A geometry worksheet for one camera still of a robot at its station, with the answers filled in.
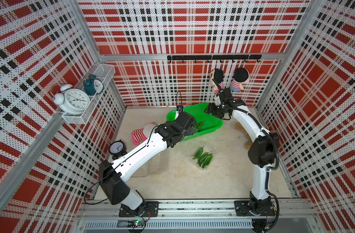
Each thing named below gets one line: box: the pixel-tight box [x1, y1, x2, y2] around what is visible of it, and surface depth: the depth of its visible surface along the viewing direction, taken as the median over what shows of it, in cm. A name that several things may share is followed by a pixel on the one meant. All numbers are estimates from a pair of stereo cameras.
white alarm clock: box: [53, 83, 91, 115], surface depth 63 cm
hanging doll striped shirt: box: [230, 67, 250, 93], surface depth 97 cm
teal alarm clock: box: [83, 74, 104, 96], surface depth 73 cm
